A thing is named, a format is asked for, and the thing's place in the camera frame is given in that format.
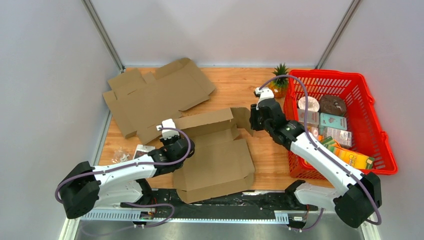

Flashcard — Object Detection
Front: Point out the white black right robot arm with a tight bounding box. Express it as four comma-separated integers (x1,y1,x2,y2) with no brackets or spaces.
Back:
249,98,382,228

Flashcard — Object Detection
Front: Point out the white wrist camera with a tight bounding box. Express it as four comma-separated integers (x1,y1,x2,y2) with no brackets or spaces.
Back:
156,118,180,140
254,87,275,110

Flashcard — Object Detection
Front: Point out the yellow orange snack box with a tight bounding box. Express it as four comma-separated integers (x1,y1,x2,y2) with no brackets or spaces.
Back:
328,145,375,170

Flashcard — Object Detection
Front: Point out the black star packet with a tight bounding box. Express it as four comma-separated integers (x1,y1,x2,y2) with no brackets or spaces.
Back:
133,144,156,160

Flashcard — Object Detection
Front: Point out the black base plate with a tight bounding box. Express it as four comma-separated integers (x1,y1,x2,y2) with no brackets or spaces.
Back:
135,188,318,228

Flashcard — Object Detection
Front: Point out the grey slotted cable duct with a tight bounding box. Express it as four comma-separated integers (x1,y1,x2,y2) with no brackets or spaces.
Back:
80,210,290,224

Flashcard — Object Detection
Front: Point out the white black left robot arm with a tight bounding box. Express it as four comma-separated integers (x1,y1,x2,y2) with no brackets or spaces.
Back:
55,136,195,219

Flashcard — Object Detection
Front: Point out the small pineapple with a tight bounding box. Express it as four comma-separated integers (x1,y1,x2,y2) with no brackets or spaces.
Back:
268,63,289,99

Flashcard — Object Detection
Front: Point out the green striped box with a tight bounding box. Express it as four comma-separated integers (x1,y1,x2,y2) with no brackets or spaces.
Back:
320,136,340,155

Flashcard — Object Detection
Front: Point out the teal small carton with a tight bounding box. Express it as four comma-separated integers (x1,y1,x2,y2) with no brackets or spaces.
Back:
318,112,348,131

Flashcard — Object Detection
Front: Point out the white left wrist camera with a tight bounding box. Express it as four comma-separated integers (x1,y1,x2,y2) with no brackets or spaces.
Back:
156,118,180,140

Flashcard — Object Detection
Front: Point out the flat cardboard box blank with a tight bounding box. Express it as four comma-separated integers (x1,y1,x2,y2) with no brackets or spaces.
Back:
102,57,216,144

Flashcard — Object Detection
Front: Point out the red plastic basket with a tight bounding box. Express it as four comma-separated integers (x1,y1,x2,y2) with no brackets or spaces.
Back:
283,69,398,175

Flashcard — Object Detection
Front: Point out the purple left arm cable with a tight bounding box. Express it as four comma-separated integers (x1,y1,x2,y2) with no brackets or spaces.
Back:
54,126,193,229

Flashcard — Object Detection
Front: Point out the clear bag of white parts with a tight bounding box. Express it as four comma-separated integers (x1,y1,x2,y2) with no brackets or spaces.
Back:
111,147,131,164

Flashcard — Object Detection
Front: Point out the brown cardboard box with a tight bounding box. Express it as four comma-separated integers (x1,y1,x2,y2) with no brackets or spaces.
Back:
173,107,255,204

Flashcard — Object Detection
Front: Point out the grey patterned carton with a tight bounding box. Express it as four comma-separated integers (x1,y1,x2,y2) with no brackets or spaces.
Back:
323,127,353,149

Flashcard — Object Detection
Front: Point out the brown chocolate donut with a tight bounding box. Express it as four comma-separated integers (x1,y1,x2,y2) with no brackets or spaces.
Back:
319,94,347,117

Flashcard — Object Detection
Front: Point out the pink grey small carton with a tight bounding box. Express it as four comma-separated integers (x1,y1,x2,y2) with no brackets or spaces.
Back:
297,108,320,128

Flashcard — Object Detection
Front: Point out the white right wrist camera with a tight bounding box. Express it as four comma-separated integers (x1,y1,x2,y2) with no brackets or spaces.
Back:
254,87,275,110

